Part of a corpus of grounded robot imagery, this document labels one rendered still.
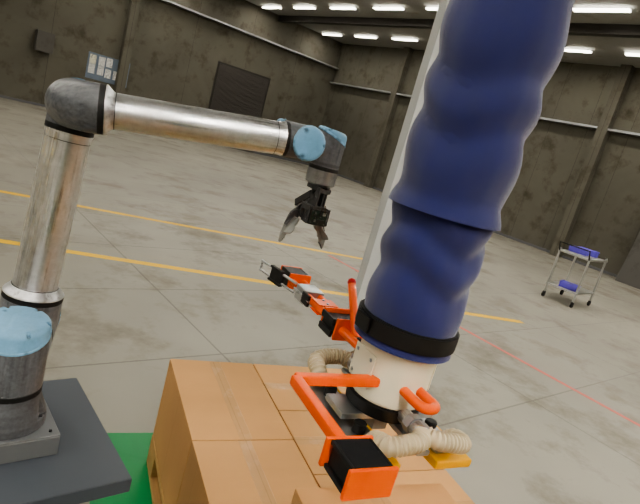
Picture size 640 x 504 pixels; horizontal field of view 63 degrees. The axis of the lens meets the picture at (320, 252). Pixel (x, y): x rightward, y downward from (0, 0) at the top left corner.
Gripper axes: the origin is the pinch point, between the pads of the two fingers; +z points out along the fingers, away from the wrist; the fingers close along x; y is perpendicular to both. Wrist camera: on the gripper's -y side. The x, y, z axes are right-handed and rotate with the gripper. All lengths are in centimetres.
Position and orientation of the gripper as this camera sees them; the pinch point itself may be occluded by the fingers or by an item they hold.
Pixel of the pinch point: (299, 245)
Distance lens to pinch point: 165.7
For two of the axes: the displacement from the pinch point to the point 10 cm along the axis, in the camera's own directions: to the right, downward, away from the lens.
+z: -2.7, 9.4, 2.2
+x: 8.7, 1.4, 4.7
